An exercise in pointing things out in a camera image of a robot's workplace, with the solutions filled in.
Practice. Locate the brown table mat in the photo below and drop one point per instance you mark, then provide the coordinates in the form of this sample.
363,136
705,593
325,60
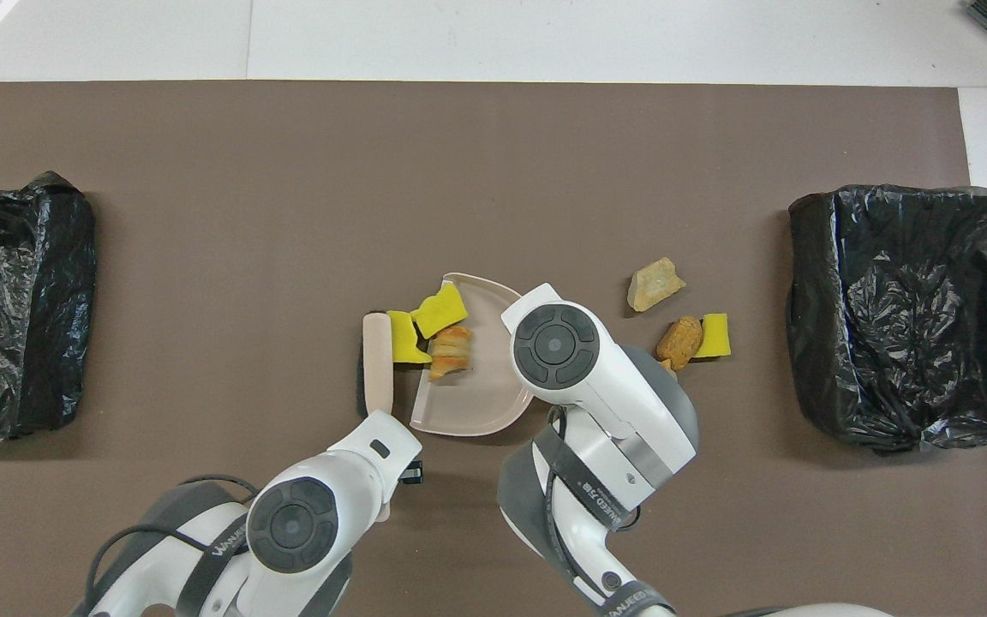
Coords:
202,137

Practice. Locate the yellow sponge piece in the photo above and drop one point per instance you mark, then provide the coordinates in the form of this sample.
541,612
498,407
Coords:
403,338
715,336
442,313

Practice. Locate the brown round bun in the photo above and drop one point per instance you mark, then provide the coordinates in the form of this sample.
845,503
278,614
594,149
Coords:
679,338

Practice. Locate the striped croissant piece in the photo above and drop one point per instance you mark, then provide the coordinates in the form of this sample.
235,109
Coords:
451,351

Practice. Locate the beige hand brush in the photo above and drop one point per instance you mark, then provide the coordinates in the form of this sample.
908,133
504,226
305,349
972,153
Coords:
379,360

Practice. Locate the pale bread chunk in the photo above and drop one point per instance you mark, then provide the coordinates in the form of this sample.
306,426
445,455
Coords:
652,287

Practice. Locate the black bag lined bin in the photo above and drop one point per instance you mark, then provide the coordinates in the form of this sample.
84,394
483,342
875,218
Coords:
888,257
31,368

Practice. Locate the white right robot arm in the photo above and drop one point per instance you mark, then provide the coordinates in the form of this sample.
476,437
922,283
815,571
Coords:
596,386

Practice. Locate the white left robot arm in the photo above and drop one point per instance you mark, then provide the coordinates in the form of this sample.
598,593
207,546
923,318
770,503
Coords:
296,523

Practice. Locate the beige plastic dustpan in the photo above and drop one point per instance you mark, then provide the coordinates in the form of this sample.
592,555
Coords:
476,403

